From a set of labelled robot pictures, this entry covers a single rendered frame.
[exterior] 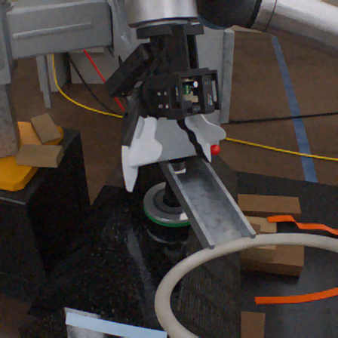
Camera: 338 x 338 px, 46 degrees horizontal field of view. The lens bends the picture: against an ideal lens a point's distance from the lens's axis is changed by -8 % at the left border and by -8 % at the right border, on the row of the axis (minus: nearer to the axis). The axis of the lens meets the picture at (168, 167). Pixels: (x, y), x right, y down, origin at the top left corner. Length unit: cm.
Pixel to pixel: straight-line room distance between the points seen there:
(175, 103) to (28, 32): 127
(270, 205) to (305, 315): 81
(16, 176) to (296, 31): 142
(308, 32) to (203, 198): 66
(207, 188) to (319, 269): 139
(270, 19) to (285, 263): 182
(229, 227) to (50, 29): 105
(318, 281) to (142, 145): 202
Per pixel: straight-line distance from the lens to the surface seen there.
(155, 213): 144
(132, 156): 51
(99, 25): 174
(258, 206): 268
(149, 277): 132
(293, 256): 240
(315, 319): 227
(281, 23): 68
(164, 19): 50
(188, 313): 129
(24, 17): 171
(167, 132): 120
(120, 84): 58
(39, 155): 184
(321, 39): 70
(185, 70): 50
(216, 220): 113
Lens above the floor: 183
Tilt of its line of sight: 36 degrees down
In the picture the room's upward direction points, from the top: straight up
